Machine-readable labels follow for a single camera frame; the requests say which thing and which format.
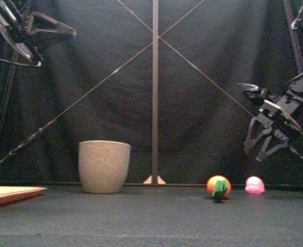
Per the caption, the pink ball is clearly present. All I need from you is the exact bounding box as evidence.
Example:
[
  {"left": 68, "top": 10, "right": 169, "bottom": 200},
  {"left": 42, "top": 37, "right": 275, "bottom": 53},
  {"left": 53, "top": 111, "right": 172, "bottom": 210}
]
[{"left": 244, "top": 176, "right": 267, "bottom": 196}]

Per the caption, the orange ball with green stripe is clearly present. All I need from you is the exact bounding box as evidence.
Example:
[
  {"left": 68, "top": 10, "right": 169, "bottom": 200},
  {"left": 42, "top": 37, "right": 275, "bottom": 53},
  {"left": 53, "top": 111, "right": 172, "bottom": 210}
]
[{"left": 207, "top": 175, "right": 233, "bottom": 201}]

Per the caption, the pink plate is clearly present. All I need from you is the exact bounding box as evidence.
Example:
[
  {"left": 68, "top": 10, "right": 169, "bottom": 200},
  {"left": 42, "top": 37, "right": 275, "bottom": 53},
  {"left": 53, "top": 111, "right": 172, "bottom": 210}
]
[{"left": 0, "top": 185, "right": 49, "bottom": 208}]

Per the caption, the black cloth backdrop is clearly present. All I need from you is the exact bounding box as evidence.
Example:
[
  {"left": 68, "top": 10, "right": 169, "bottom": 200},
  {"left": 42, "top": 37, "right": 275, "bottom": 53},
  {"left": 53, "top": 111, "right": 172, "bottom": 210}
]
[{"left": 0, "top": 0, "right": 303, "bottom": 187}]

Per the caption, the diagonal metal brace rod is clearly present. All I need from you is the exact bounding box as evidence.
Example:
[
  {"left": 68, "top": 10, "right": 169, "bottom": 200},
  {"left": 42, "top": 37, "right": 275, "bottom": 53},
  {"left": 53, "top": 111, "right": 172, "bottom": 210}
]
[
  {"left": 115, "top": 0, "right": 303, "bottom": 171},
  {"left": 0, "top": 0, "right": 208, "bottom": 174}
]

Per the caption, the speckled grey ceramic cup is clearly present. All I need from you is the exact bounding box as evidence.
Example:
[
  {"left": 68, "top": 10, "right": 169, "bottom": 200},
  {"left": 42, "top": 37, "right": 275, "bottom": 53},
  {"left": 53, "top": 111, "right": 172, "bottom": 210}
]
[{"left": 77, "top": 139, "right": 132, "bottom": 195}]

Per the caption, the black cable loop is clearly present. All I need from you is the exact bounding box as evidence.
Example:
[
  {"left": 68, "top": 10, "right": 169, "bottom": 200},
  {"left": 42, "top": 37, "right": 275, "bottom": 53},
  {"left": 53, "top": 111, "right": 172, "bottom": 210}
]
[{"left": 0, "top": 51, "right": 44, "bottom": 69}]

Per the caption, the side metal frame post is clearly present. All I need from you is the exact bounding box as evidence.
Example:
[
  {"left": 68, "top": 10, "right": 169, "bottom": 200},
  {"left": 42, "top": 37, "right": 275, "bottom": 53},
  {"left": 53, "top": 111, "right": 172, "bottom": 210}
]
[{"left": 283, "top": 0, "right": 303, "bottom": 75}]

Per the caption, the post base bracket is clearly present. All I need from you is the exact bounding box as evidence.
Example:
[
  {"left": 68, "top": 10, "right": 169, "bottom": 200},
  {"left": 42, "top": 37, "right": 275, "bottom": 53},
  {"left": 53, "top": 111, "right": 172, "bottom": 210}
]
[{"left": 143, "top": 175, "right": 168, "bottom": 186}]

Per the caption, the vertical metal frame post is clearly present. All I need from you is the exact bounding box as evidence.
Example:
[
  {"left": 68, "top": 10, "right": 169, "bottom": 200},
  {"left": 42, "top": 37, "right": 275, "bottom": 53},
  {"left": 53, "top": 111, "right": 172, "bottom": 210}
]
[{"left": 151, "top": 0, "right": 161, "bottom": 186}]

